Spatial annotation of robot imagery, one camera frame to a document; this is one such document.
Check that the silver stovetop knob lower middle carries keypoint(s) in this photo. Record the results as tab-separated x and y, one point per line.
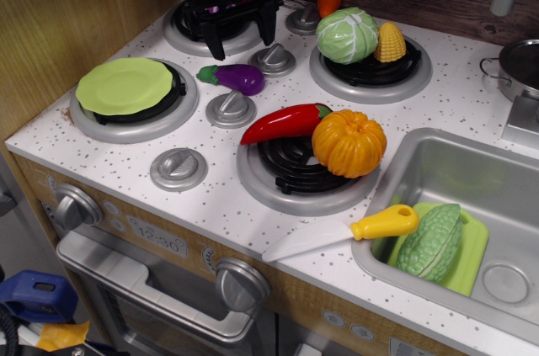
231	111

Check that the purple toy eggplant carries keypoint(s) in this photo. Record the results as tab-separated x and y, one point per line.
246	79

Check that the stove burner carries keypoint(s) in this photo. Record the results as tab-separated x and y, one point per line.
284	175
237	36
372	82
182	108

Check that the front left stove burner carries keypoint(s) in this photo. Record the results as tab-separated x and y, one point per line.
182	108

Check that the orange toy pumpkin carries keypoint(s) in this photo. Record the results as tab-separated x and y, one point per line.
349	144

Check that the silver toy pot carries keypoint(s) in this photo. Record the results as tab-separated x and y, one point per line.
518	69

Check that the left oven dial knob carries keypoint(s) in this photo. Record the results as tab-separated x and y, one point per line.
75	208

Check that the yellow cloth scrap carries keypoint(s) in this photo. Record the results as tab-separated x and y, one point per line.
59	336

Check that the back right stove burner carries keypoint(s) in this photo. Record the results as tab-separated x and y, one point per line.
372	82

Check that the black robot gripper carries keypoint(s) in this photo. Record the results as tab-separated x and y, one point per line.
205	18

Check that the purple white toy onion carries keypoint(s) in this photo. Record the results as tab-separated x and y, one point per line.
206	6

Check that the silver toy sink basin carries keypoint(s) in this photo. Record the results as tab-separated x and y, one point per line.
498	188

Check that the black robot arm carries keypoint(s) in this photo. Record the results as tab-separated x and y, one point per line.
204	19

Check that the green toy bitter gourd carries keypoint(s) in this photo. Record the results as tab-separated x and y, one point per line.
429	252

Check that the front right stove burner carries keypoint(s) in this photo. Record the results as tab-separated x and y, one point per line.
284	175

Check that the blue clamp device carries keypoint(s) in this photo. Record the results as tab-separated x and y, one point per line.
39	297

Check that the silver stovetop knob upper middle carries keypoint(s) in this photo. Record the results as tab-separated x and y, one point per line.
275	61

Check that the yellow toy corn cob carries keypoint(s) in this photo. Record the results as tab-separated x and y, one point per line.
391	44

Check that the light green cutting board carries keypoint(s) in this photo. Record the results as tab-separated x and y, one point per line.
463	272

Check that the silver stovetop knob front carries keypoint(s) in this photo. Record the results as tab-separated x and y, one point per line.
178	169

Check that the light green toy plate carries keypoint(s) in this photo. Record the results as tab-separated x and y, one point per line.
124	86

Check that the oven clock display panel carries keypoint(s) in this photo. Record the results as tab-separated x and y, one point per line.
158	236

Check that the right oven dial knob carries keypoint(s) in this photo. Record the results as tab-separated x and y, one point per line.
239	286

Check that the silver stovetop knob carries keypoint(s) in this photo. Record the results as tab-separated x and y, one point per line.
275	61
303	21
231	111
178	169

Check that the silver stovetop knob far back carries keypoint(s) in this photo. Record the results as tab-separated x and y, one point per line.
303	21

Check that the silver oven door handle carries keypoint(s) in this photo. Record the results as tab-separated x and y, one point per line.
127	277

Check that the back left stove burner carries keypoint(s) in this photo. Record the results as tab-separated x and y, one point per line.
237	36

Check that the green toy cabbage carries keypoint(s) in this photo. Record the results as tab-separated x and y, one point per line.
347	36

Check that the yellow handled toy knife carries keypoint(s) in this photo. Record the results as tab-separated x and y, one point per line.
396	220

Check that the red toy chili pepper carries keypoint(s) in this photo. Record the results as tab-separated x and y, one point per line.
296	121

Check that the oven dial knob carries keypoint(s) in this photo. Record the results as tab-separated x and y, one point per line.
239	286
75	208

